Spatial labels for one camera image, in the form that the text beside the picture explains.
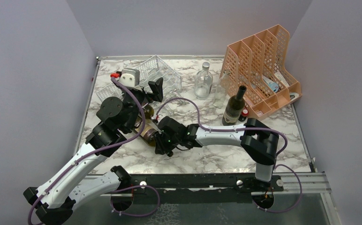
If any green wine bottle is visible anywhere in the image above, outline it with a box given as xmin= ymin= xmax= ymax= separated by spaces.
xmin=134 ymin=118 xmax=156 ymax=147
xmin=222 ymin=85 xmax=247 ymax=126
xmin=143 ymin=104 xmax=154 ymax=120

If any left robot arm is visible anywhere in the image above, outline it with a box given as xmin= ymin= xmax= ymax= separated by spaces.
xmin=23 ymin=74 xmax=163 ymax=225

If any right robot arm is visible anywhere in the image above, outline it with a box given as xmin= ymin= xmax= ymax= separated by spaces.
xmin=153 ymin=116 xmax=280 ymax=191

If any clear round liquor bottle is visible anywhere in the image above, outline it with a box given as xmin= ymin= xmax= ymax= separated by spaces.
xmin=194 ymin=61 xmax=213 ymax=99

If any small red capped bottle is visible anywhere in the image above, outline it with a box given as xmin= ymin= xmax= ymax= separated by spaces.
xmin=238 ymin=108 xmax=249 ymax=122

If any peach plastic file organizer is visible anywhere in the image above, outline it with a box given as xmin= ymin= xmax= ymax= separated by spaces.
xmin=221 ymin=24 xmax=302 ymax=119

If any white wire wine rack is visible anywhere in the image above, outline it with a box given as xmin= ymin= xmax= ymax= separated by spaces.
xmin=97 ymin=55 xmax=181 ymax=101

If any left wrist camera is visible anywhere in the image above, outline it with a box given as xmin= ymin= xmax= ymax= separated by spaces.
xmin=110 ymin=68 xmax=140 ymax=89

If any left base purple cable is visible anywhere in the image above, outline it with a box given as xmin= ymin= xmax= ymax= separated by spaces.
xmin=110 ymin=185 xmax=160 ymax=218

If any black mounting rail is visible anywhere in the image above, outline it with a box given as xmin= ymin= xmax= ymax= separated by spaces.
xmin=110 ymin=173 xmax=284 ymax=206

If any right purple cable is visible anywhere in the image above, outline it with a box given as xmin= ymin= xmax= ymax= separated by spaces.
xmin=154 ymin=97 xmax=303 ymax=214

